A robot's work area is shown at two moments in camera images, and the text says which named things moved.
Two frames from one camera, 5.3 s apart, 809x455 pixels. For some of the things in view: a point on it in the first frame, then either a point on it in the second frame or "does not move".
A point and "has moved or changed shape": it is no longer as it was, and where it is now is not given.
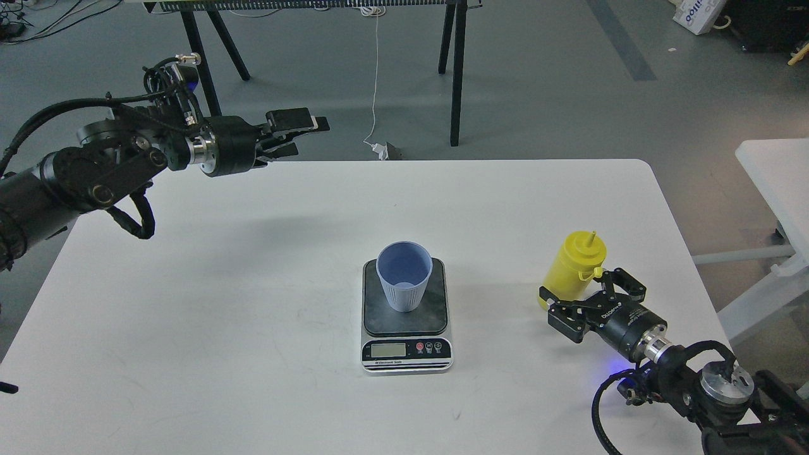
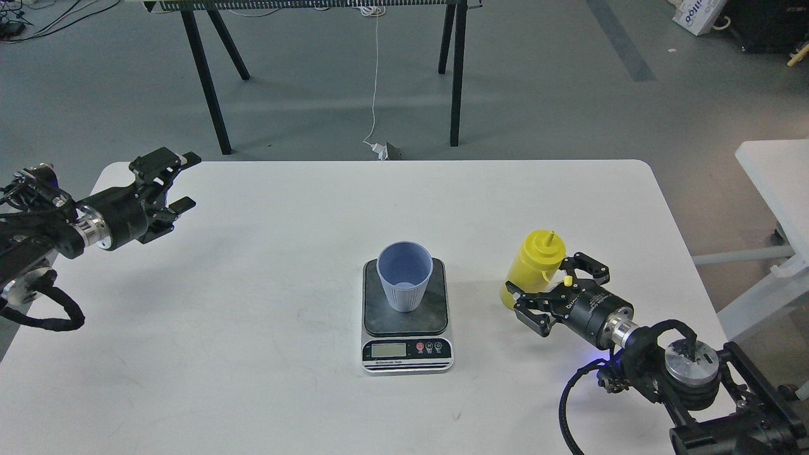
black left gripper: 227,145 -> 110,220
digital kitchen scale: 398,342 does not move
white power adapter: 382,150 does not move
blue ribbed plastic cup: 404,267 does not move
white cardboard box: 697,16 does not move
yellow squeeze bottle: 577,262 has moved or changed shape
